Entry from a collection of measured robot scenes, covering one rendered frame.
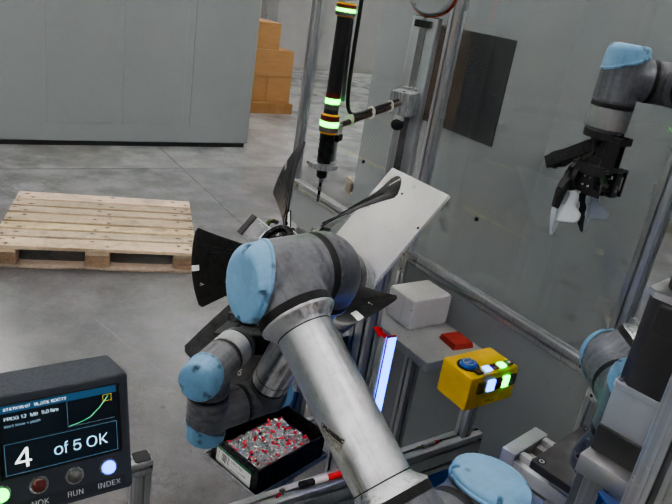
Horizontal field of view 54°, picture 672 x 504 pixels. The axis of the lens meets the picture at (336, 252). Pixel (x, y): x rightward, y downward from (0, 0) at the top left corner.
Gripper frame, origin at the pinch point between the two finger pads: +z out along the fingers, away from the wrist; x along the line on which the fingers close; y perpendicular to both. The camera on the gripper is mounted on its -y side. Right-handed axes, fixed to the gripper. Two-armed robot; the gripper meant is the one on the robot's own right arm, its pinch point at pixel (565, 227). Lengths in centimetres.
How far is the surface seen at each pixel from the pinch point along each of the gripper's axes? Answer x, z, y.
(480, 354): 6.8, 40.8, -17.3
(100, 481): -87, 38, -7
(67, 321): -38, 148, -249
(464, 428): 3, 59, -13
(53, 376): -92, 23, -15
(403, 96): 22, -9, -83
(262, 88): 344, 115, -775
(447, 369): -3.6, 42.9, -17.4
